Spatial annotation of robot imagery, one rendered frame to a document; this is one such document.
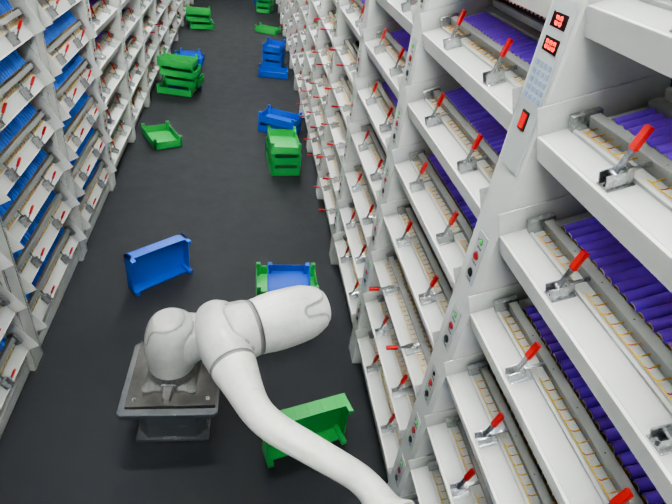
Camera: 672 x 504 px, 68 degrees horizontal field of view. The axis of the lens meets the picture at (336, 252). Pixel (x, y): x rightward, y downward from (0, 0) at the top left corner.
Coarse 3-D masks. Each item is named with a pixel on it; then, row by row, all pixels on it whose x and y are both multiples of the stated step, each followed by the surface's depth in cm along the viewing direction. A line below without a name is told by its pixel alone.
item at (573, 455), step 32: (512, 288) 104; (480, 320) 105; (512, 320) 103; (512, 352) 97; (544, 352) 93; (512, 384) 92; (544, 384) 90; (576, 384) 87; (544, 416) 86; (576, 416) 82; (544, 448) 82; (576, 448) 80; (608, 448) 77; (576, 480) 77; (608, 480) 76; (640, 480) 73
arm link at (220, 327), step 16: (208, 304) 114; (224, 304) 115; (240, 304) 114; (208, 320) 110; (224, 320) 110; (240, 320) 110; (256, 320) 111; (208, 336) 107; (224, 336) 106; (240, 336) 108; (256, 336) 110; (208, 352) 106; (224, 352) 104; (256, 352) 112; (208, 368) 106
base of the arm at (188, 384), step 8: (200, 360) 180; (152, 376) 168; (184, 376) 169; (192, 376) 172; (144, 384) 169; (152, 384) 169; (160, 384) 168; (168, 384) 167; (176, 384) 168; (184, 384) 170; (192, 384) 171; (144, 392) 167; (152, 392) 168; (160, 392) 168; (168, 392) 165; (176, 392) 169; (184, 392) 169; (192, 392) 169; (168, 400) 166
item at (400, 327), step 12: (372, 252) 183; (384, 252) 184; (384, 264) 184; (396, 264) 182; (384, 276) 179; (396, 300) 168; (396, 312) 164; (396, 324) 160; (408, 324) 159; (420, 324) 158; (408, 336) 155; (408, 360) 148; (420, 360) 147; (408, 372) 149; (420, 372) 144; (420, 384) 135
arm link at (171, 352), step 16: (160, 320) 159; (176, 320) 159; (192, 320) 165; (160, 336) 156; (176, 336) 157; (192, 336) 161; (160, 352) 158; (176, 352) 159; (192, 352) 163; (160, 368) 162; (176, 368) 163; (192, 368) 171
